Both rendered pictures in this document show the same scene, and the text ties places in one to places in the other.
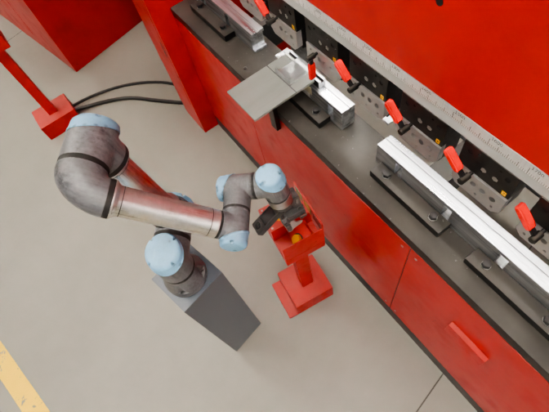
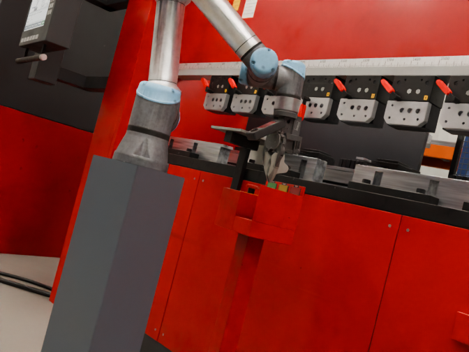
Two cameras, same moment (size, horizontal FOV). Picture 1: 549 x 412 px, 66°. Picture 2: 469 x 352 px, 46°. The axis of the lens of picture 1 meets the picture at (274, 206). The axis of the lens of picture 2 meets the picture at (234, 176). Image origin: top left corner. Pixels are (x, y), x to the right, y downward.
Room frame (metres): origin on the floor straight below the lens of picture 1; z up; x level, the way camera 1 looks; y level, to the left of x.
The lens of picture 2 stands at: (-0.91, 0.63, 0.76)
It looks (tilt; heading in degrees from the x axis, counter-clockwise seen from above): 2 degrees up; 340
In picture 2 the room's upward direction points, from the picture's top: 14 degrees clockwise
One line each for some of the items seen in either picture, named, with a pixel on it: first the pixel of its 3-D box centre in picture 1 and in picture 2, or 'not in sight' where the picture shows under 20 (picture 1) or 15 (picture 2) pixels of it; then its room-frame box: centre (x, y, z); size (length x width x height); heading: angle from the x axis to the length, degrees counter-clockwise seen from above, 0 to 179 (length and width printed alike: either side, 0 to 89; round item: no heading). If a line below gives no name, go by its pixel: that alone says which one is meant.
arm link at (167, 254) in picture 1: (168, 256); (155, 107); (0.60, 0.36, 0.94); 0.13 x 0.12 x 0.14; 163
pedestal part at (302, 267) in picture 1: (300, 259); (229, 320); (0.68, -0.04, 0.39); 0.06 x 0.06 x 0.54; 12
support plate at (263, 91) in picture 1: (270, 87); (250, 137); (1.11, -0.11, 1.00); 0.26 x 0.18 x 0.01; 111
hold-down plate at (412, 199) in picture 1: (408, 198); (390, 193); (0.57, -0.42, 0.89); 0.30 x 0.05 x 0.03; 21
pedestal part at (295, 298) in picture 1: (301, 286); not in sight; (0.67, -0.01, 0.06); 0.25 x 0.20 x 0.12; 102
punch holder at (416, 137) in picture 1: (430, 121); (414, 103); (0.62, -0.46, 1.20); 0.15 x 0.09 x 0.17; 21
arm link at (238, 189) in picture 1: (237, 192); (258, 73); (0.64, 0.09, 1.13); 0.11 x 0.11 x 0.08; 73
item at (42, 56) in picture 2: not in sight; (31, 54); (2.14, 0.77, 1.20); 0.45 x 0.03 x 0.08; 17
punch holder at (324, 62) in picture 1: (332, 45); (322, 99); (1.00, -0.31, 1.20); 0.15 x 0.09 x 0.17; 21
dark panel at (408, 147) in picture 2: not in sight; (319, 142); (1.56, -0.64, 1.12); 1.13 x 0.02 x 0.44; 21
